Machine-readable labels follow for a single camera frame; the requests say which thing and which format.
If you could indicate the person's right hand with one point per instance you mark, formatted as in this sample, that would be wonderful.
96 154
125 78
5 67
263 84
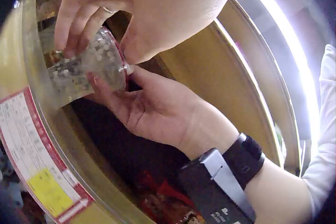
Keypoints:
157 113

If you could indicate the person's left hand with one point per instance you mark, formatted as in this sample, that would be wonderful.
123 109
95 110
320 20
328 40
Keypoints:
162 6

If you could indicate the person's left fingers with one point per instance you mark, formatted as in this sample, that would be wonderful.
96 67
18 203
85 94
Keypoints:
76 27

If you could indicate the person's right fingers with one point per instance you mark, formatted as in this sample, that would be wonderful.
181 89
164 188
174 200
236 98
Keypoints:
103 92

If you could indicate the person's right thumb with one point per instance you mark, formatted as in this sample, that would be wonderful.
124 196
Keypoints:
149 78

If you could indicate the person's left thumb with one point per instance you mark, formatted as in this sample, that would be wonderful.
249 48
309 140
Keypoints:
141 45

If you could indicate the black wrist band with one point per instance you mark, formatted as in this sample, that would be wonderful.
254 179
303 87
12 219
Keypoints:
236 163

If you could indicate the white light strip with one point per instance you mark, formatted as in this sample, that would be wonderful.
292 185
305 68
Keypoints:
288 37

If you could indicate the person's body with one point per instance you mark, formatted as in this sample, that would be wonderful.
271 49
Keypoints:
328 108

